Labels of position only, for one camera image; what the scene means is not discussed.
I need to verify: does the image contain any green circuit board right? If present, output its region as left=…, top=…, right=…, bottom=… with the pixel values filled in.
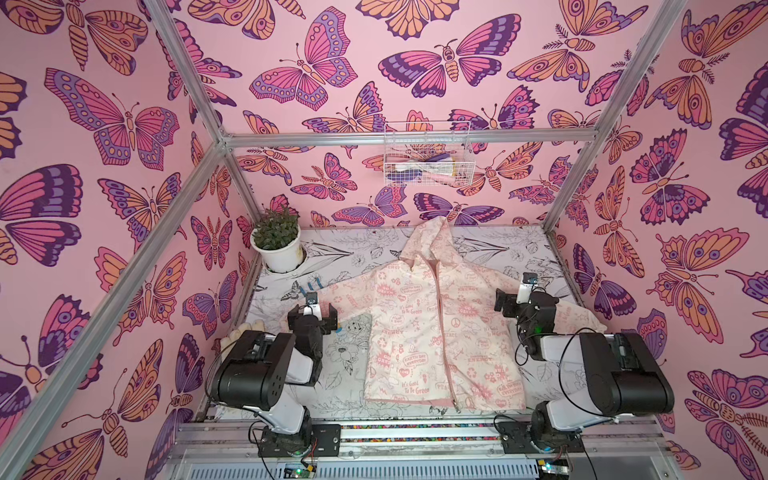
left=537, top=459, right=570, bottom=480

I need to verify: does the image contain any beige work glove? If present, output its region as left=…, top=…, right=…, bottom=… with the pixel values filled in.
left=220, top=320, right=265, bottom=360

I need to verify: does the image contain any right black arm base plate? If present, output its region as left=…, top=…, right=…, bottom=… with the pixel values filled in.
left=494, top=418, right=585, bottom=454

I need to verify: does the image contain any pink printed hooded jacket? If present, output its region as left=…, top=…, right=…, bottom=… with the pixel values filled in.
left=311, top=217, right=607, bottom=414

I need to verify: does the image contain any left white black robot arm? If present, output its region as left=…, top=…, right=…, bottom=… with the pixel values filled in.
left=207, top=300, right=338, bottom=454

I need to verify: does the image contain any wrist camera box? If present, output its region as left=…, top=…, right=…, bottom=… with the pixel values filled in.
left=517, top=272, right=539, bottom=304
left=302, top=291, right=322, bottom=319

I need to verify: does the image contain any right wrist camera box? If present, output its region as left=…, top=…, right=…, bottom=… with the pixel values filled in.
left=517, top=272, right=539, bottom=304

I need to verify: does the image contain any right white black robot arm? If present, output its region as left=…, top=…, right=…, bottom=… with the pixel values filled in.
left=494, top=284, right=675, bottom=452

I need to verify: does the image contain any white pot with green plant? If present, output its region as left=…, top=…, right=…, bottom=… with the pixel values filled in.
left=250, top=210, right=304, bottom=273

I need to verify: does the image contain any white wire wall basket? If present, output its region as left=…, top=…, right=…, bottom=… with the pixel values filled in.
left=381, top=129, right=476, bottom=188

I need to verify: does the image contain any green circuit board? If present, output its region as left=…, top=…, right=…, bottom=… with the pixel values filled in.
left=537, top=459, right=570, bottom=480
left=282, top=465, right=316, bottom=480

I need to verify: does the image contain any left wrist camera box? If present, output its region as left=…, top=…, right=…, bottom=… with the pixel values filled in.
left=302, top=291, right=322, bottom=319

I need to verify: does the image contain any aluminium front rail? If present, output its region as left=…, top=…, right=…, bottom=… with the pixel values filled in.
left=169, top=415, right=660, bottom=462

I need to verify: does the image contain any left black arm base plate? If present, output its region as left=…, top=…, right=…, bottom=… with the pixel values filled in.
left=257, top=424, right=341, bottom=458

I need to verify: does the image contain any green circuit board left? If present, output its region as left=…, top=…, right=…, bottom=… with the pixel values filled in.
left=282, top=465, right=316, bottom=480

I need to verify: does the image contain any blue garden fork yellow handle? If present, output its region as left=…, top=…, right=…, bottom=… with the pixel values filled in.
left=298, top=277, right=324, bottom=292

